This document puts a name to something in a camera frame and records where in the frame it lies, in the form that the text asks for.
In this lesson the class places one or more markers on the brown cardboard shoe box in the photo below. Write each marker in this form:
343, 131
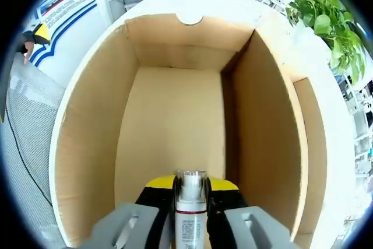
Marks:
175, 109

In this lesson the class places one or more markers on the grey mesh office chair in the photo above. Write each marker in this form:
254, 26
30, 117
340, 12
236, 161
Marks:
32, 120

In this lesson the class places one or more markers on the green potted plant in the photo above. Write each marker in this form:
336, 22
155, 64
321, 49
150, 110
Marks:
326, 18

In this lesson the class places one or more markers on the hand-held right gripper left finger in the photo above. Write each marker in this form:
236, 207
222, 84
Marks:
157, 211

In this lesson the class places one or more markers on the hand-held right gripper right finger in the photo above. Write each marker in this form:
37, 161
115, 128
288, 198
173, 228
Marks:
224, 211

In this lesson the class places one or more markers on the white spray bottle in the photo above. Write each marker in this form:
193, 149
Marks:
190, 220

